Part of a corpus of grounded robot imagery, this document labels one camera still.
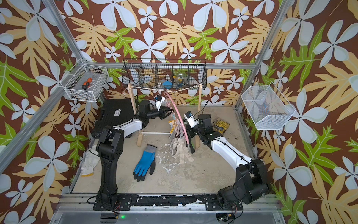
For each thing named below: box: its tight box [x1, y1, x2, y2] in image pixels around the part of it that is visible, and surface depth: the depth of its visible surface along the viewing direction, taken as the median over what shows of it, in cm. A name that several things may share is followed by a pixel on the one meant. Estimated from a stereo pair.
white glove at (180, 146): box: [172, 137, 194, 165], surface depth 90 cm
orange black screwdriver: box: [81, 77, 93, 91], surface depth 82 cm
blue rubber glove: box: [132, 144, 158, 183], surface depth 87 cm
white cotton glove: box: [177, 127, 187, 144], surface depth 86 cm
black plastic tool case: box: [91, 98, 135, 139], surface depth 109 cm
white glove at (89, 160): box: [80, 145, 101, 177], surface depth 90 cm
